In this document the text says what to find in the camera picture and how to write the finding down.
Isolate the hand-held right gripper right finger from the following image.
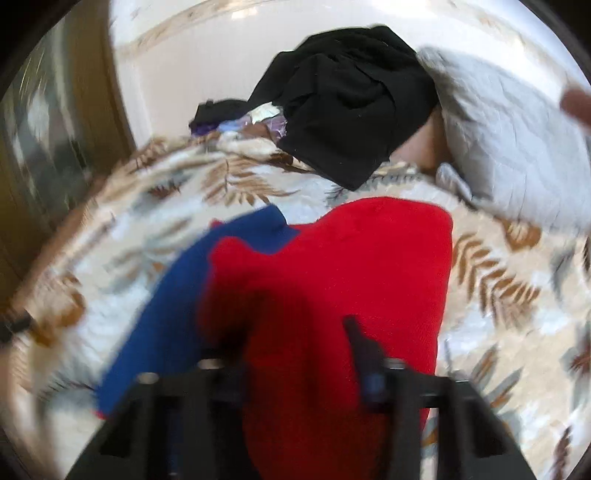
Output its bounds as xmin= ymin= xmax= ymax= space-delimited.
xmin=344 ymin=316 xmax=539 ymax=480

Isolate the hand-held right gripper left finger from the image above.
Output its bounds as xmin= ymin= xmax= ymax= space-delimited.
xmin=65 ymin=357 xmax=259 ymax=480

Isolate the red and blue sweater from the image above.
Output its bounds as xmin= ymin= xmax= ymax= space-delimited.
xmin=95 ymin=196 xmax=455 ymax=480

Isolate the leaf print blanket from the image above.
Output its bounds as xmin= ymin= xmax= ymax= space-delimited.
xmin=0 ymin=134 xmax=591 ymax=480

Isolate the wooden door with glass panel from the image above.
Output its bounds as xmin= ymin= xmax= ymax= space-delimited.
xmin=0 ymin=14 xmax=139 ymax=315

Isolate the beige pillow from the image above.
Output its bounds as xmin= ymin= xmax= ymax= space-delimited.
xmin=392 ymin=113 xmax=451 ymax=176

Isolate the purple and white crumpled cloth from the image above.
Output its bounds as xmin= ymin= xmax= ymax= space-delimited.
xmin=191 ymin=104 xmax=289 ymax=148

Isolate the grey quilted pillow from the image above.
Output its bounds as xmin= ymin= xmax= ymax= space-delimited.
xmin=418 ymin=46 xmax=591 ymax=236

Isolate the small black cloth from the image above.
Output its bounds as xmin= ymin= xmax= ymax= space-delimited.
xmin=189 ymin=99 xmax=250 ymax=132

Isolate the black garment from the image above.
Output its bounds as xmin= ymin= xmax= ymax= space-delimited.
xmin=247 ymin=25 xmax=439 ymax=191

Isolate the red and beige sofa backrest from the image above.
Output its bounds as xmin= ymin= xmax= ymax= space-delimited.
xmin=560 ymin=87 xmax=591 ymax=117

